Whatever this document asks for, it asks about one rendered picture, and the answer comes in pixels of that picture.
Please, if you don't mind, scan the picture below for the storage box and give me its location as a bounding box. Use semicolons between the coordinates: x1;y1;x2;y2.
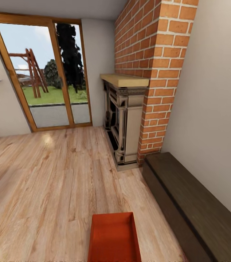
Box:
87;212;141;262

